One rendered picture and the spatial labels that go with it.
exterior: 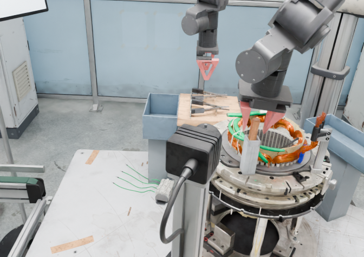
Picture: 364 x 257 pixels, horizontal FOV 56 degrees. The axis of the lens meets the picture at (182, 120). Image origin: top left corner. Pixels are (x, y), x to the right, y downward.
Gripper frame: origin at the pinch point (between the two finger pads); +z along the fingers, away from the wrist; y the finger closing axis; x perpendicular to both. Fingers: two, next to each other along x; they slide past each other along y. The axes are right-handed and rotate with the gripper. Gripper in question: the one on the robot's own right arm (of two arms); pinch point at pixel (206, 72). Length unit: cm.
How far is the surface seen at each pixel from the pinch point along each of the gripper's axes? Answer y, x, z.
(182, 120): 14.3, -7.2, 9.7
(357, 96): -172, 140, 89
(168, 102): -3.1, -12.7, 12.9
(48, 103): -193, -146, 115
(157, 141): 11.0, -15.2, 19.8
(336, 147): 21.6, 37.2, 13.4
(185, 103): 3.1, -6.5, 9.7
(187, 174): 81, -5, -23
